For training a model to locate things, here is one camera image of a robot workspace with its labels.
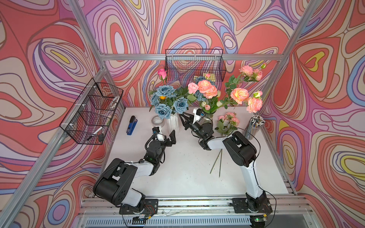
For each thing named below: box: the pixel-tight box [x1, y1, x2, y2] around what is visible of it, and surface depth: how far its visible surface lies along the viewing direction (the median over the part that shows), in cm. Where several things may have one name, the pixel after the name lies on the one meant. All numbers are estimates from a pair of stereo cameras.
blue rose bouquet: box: [148, 85, 198, 120], surface depth 73 cm
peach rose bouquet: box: [187, 73, 222, 114], surface depth 74 cm
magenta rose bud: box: [157, 68, 168, 85], surface depth 76 cm
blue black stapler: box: [125, 115, 138, 136], surface depth 107 cm
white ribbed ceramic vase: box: [167, 112, 181, 135], surface depth 91 cm
